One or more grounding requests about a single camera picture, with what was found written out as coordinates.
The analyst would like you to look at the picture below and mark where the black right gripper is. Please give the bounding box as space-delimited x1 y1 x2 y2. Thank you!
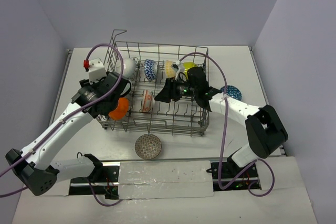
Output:
154 76 198 103

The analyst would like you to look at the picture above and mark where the grey wire dish rack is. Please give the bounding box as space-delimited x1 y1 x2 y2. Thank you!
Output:
97 29 209 136

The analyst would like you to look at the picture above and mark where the white bowl yellow flower pattern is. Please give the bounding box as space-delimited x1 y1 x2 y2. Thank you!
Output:
164 60 176 78

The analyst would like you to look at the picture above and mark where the blue zigzag patterned bowl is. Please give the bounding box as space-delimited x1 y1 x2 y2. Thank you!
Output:
144 59 158 81

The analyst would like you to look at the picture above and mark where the orange geometric patterned bowl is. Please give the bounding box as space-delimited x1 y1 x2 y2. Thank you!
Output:
108 98 129 121

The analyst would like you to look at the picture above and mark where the plain white bowl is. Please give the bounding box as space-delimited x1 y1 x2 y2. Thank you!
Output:
115 58 137 78

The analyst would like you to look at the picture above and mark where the grey brown patterned bowl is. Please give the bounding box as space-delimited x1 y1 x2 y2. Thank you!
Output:
134 134 162 160

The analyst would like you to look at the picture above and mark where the blue triangle patterned bowl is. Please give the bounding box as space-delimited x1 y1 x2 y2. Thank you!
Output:
220 85 242 101

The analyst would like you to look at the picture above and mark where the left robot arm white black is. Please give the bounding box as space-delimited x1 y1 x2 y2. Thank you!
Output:
5 72 131 196

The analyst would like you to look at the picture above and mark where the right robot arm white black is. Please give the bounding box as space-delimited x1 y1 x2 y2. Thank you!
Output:
154 64 288 177

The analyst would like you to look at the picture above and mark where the white taped cover panel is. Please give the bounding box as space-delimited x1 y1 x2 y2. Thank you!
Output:
118 161 214 199

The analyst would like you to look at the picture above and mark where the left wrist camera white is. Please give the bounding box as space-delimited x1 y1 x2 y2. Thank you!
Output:
83 58 107 84

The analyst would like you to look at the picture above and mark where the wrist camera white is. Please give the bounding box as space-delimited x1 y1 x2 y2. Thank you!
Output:
171 60 185 80
83 58 107 84

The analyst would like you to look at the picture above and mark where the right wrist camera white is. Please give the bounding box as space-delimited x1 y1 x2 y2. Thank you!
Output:
171 60 185 80

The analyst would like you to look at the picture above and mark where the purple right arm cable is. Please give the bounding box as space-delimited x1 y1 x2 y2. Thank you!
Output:
178 52 276 197

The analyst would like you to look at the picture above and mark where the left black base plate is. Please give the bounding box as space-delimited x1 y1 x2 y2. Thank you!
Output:
69 163 120 200

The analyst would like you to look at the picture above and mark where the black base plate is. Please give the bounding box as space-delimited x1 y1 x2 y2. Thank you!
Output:
206 161 261 191
69 163 120 200

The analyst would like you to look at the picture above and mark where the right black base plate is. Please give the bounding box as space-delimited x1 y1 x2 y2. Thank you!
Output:
206 161 261 191

